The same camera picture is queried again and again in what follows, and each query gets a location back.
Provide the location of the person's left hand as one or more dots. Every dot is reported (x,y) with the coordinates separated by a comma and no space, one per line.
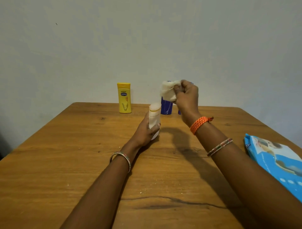
(142,133)

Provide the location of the person's right hand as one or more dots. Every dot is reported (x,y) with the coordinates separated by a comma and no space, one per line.
(187,98)

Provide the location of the person's right fingers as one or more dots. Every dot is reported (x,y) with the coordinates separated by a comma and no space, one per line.
(182,85)

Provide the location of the person's left thumb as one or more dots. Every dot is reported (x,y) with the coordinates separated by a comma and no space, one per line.
(154,129)

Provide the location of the white plastic bottle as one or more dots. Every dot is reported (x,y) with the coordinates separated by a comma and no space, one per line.
(154,116)

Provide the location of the white wipe cloth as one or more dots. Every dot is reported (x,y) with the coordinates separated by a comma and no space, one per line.
(168,90)

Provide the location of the person's left forearm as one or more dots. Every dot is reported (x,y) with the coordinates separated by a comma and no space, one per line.
(103,188)

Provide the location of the person's right forearm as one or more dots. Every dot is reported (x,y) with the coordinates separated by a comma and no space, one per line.
(245,174)

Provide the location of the blue bottle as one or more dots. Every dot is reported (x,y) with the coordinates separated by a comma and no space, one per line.
(166,106)

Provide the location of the orange thread wristband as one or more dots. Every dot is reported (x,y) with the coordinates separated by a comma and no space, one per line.
(199,123)

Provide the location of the beaded bangle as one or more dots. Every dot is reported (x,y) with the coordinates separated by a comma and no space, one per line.
(122,157)
(219,146)

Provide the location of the yellow lotion bottle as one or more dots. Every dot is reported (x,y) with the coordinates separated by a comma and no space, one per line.
(124,98)

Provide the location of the blue wet wipes packet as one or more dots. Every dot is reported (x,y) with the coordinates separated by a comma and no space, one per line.
(277,160)

